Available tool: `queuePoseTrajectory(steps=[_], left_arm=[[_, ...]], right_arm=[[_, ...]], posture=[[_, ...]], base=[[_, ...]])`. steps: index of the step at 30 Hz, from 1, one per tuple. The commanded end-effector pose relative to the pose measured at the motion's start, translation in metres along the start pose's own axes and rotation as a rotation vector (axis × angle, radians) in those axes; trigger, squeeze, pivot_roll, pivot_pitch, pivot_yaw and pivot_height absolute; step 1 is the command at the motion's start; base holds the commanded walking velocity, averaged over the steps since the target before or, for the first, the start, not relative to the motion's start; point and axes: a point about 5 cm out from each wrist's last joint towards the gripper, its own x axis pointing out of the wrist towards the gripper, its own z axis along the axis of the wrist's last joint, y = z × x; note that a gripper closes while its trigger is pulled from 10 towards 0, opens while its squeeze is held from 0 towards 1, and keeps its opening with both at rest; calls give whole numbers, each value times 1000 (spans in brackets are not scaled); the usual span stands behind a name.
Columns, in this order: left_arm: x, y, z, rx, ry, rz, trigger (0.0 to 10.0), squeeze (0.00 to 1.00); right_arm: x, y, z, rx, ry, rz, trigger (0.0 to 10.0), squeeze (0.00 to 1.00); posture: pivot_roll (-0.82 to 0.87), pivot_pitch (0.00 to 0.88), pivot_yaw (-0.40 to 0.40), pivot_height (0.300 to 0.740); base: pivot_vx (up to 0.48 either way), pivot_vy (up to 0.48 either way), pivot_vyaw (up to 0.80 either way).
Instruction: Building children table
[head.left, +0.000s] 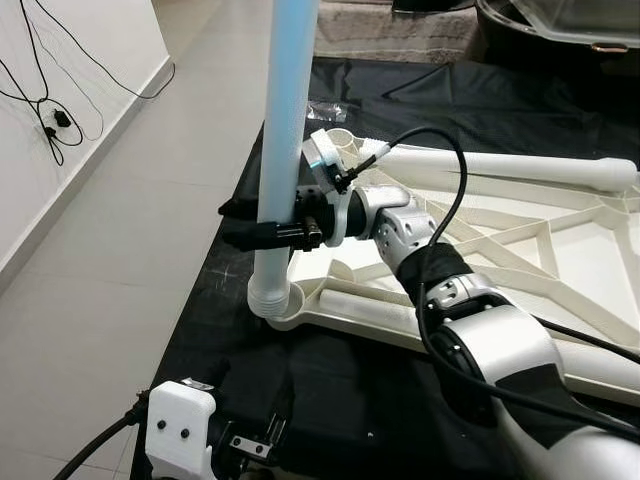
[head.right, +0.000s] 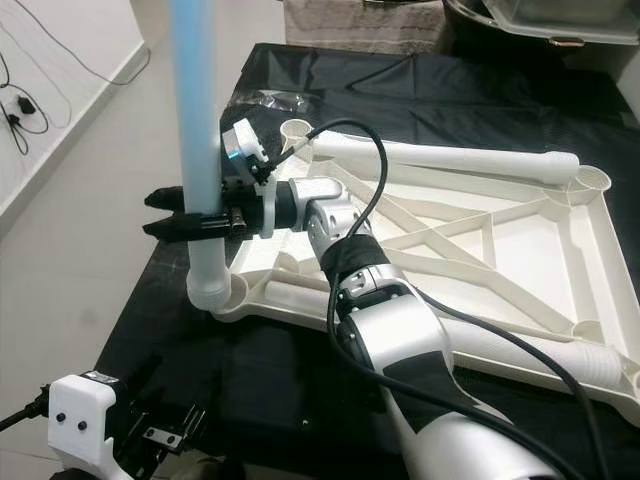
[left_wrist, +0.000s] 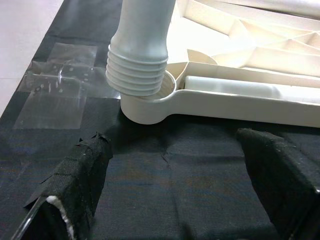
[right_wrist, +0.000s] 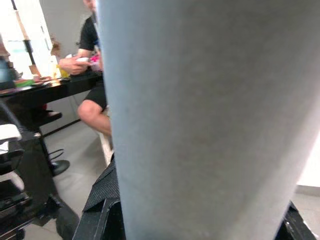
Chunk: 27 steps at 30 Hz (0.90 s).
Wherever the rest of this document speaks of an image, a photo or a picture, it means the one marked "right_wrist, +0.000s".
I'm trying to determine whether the blue grey object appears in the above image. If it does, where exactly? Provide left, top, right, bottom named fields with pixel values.
left=0, top=57, right=16, bottom=83

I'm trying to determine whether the person bare hand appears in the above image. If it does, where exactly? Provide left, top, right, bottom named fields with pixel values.
left=59, top=56, right=85, bottom=75

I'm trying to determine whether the person in black shirt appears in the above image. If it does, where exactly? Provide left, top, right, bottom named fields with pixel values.
left=58, top=0, right=113, bottom=137

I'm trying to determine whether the yellow bottle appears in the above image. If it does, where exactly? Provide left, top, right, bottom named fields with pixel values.
left=56, top=63, right=68, bottom=78

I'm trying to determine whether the pink plastic item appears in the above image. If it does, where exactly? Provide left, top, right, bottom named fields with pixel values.
left=89, top=55, right=102, bottom=72

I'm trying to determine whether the white plastic table leg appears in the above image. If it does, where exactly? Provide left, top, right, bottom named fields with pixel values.
left=96, top=0, right=320, bottom=240

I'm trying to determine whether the green flat item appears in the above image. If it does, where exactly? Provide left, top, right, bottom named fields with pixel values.
left=14, top=79, right=35, bottom=87

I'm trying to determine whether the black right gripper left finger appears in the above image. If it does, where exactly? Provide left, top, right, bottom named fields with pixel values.
left=72, top=152, right=126, bottom=240

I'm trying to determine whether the black dining table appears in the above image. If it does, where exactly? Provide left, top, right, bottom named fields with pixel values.
left=0, top=71, right=105, bottom=178

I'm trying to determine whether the wooden pole stand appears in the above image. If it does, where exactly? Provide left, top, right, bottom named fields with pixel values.
left=14, top=9, right=41, bottom=76

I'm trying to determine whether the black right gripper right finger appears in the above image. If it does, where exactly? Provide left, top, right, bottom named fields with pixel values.
left=274, top=199, right=317, bottom=240

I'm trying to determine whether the brown fuzzy object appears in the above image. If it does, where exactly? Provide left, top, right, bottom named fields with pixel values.
left=51, top=37, right=63, bottom=57

